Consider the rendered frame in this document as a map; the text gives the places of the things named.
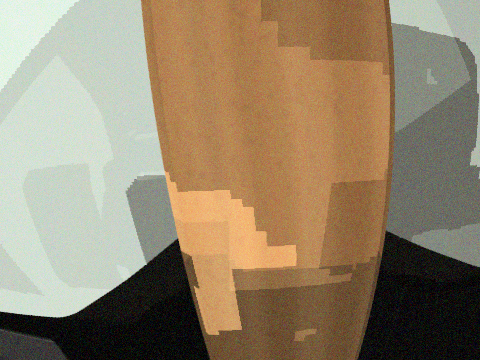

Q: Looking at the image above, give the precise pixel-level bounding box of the brown wooden board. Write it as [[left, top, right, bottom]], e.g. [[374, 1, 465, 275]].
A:
[[141, 0, 396, 360]]

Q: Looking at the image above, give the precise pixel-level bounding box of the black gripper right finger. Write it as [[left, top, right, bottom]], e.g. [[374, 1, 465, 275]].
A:
[[357, 231, 480, 360]]

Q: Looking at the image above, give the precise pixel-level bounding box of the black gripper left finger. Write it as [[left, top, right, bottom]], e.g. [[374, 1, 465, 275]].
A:
[[0, 237, 211, 360]]

